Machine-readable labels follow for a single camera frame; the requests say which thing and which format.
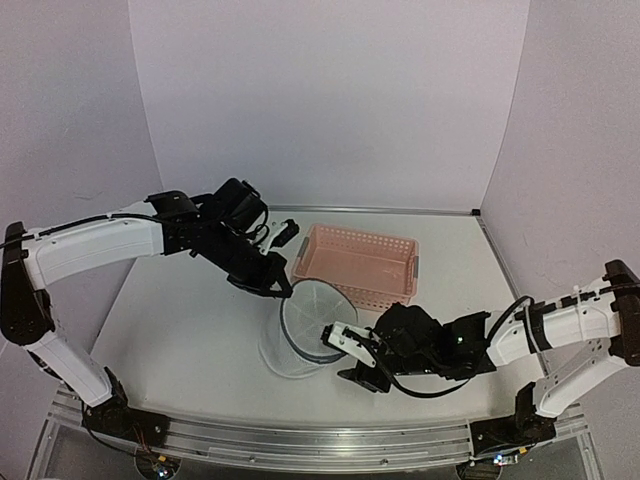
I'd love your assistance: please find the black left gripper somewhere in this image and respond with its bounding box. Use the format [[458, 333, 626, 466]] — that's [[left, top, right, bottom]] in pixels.
[[203, 223, 294, 299]]

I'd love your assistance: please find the white mesh laundry bag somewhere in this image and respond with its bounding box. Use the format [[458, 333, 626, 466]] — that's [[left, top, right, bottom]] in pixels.
[[258, 279, 359, 380]]

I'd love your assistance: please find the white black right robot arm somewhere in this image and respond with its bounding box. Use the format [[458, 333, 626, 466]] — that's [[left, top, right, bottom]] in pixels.
[[322, 259, 639, 459]]

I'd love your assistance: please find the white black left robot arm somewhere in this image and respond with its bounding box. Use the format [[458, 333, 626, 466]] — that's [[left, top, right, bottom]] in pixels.
[[1, 178, 299, 447]]

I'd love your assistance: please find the pink perforated plastic basket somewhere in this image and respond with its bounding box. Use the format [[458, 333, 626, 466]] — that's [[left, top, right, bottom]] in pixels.
[[291, 224, 419, 312]]

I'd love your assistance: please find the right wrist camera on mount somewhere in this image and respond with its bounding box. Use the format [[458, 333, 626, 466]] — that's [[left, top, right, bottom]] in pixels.
[[320, 301, 446, 371]]

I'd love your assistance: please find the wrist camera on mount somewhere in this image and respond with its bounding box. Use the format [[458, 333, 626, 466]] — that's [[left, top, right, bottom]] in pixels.
[[211, 178, 300, 255], [320, 301, 446, 371]]

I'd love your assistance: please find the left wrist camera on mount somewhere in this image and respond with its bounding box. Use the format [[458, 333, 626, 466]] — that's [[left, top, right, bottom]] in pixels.
[[211, 178, 300, 255]]

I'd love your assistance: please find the aluminium rail at table back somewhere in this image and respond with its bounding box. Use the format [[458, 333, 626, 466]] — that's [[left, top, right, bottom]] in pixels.
[[269, 205, 482, 218]]

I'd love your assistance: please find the aluminium front rail frame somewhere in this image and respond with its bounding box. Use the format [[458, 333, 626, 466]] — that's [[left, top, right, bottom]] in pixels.
[[29, 389, 601, 480]]

